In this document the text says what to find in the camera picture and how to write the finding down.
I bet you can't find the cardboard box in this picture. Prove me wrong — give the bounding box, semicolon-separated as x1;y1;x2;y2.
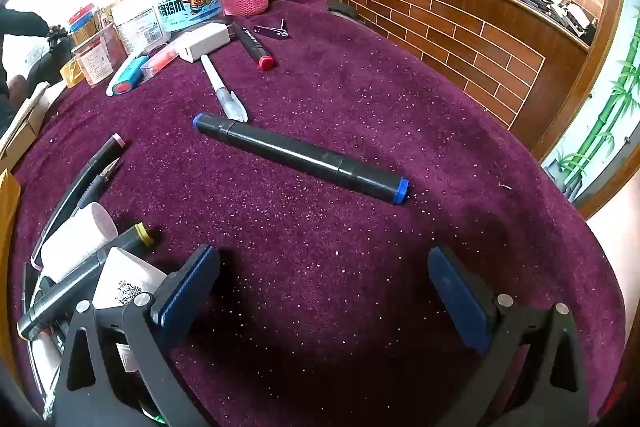
0;81;67;170

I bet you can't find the white pen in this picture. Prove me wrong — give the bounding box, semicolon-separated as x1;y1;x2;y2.
200;53;249;124

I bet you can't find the yellow box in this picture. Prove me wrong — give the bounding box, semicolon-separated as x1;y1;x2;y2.
0;169;22;373

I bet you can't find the red-capped black marker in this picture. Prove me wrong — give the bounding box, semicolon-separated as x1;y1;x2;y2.
231;22;276;70

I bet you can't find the clear plastic container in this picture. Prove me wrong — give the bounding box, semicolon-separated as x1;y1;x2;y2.
71;23;129;88

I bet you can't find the white rectangular box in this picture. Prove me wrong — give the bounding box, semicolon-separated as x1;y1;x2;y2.
171;22;231;64

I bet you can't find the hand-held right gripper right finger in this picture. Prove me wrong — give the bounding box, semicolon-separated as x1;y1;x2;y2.
427;246;592;427

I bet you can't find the purple glitter tablecloth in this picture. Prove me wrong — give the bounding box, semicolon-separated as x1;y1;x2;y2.
7;0;628;427

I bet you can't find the bamboo wall poster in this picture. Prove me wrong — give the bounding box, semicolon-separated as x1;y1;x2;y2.
542;0;640;204

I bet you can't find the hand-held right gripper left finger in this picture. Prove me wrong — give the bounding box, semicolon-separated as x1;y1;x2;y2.
50;245;221;427

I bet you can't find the black ornament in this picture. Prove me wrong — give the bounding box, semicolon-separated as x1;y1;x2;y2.
46;24;69;54

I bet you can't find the wooden brick-pattern counter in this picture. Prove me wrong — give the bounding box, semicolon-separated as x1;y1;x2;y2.
320;0;627;162

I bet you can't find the white cup with printed code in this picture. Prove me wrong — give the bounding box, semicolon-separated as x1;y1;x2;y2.
92;247;168;312

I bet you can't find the blue-capped black marker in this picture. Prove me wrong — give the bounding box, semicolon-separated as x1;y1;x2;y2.
192;112;411;206

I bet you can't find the toothpick box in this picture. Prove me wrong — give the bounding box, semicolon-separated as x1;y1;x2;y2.
69;3;110;48

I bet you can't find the black pen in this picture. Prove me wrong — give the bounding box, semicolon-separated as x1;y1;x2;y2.
72;157;123;215

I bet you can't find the dark grey sofa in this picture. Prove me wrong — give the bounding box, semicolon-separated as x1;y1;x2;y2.
25;39;74;94

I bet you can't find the pink-capped black marker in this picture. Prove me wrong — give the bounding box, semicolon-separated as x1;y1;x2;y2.
30;133;126;270

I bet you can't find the white labelled bottle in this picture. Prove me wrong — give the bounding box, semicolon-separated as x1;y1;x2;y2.
111;0;172;56

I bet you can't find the silver nail clipper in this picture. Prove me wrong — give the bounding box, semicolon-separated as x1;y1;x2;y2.
253;19;290;40

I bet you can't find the pink eraser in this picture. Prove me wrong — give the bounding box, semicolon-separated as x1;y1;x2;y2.
140;43;179;78

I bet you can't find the yellow-capped black marker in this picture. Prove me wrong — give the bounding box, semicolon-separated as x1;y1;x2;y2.
16;223;154;341

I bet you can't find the plain white paper cup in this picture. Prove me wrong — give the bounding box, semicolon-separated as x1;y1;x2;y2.
40;202;119;284

